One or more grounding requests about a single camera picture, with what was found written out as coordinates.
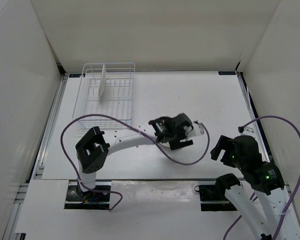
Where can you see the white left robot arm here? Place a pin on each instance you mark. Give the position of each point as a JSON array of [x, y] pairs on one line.
[[96, 145]]

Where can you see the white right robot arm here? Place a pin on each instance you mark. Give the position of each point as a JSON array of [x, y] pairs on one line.
[[274, 222]]

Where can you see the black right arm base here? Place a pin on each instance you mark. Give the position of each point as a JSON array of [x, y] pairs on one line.
[[212, 201]]

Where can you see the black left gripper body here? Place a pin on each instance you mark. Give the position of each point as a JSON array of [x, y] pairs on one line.
[[178, 135]]

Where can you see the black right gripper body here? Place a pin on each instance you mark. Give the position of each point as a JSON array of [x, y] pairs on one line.
[[237, 160]]

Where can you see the white plate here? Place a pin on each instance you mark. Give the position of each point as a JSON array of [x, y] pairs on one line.
[[165, 145], [103, 79]]

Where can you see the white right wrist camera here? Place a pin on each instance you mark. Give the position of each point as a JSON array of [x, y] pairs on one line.
[[242, 129]]

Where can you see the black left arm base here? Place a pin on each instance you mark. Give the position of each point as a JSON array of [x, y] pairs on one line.
[[77, 200]]

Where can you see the white wire dish rack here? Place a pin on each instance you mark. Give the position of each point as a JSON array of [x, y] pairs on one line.
[[117, 98]]

